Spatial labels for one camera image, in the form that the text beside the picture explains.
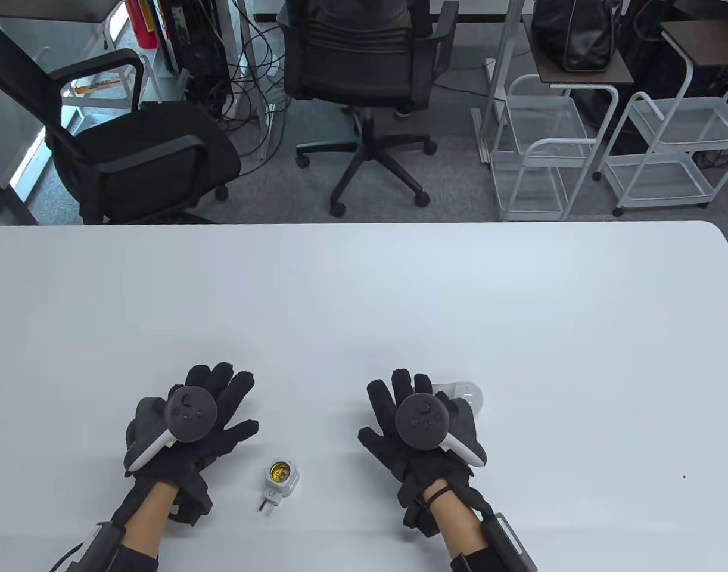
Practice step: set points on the white light bulb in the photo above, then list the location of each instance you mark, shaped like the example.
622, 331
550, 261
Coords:
468, 396

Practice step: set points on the red fire extinguisher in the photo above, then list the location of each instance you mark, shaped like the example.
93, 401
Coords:
142, 27

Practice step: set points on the black mesh office chair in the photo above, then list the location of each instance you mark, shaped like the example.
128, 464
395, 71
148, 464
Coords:
352, 65

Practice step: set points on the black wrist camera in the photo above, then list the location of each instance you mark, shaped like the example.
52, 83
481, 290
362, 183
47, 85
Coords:
414, 521
191, 506

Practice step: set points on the person's left hand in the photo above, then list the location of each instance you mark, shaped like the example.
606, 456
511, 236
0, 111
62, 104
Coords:
233, 393

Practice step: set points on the brown side table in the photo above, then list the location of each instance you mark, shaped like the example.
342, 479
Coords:
715, 44
620, 71

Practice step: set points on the black leather bag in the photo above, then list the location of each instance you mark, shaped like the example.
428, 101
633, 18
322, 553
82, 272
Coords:
572, 36

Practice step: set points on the white desk leg frame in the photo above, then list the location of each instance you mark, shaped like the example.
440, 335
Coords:
245, 36
507, 36

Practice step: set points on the black left forearm sensor box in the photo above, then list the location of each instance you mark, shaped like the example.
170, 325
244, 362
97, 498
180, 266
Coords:
105, 542

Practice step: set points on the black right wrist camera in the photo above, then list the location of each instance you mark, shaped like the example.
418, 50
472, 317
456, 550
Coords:
414, 521

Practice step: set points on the person's right hand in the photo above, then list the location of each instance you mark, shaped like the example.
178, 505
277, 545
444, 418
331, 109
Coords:
382, 411

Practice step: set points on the grey and white controller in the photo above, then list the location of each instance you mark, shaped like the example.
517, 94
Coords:
422, 419
190, 414

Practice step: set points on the right grey and white controller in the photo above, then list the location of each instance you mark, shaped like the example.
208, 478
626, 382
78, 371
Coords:
422, 419

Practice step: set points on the white power strip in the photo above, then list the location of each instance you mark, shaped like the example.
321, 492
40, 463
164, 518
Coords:
270, 119

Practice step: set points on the black padded office chair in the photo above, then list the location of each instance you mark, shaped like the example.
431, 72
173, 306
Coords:
149, 143

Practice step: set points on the left grey and white controller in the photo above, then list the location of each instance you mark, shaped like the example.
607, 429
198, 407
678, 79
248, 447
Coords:
190, 414

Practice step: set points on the person's right forearm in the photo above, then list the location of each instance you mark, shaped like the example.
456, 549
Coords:
459, 530

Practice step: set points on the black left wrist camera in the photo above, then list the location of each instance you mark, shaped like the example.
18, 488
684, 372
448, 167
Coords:
191, 506

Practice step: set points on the white light bulb socket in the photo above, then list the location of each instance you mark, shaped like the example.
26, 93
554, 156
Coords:
280, 484

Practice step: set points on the black computer tower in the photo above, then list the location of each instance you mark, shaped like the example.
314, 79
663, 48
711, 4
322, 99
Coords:
200, 53

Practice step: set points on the person's left forearm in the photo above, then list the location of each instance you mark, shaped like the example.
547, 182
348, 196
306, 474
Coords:
149, 518

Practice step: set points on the black right forearm sensor box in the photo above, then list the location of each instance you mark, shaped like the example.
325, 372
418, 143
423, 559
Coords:
507, 542

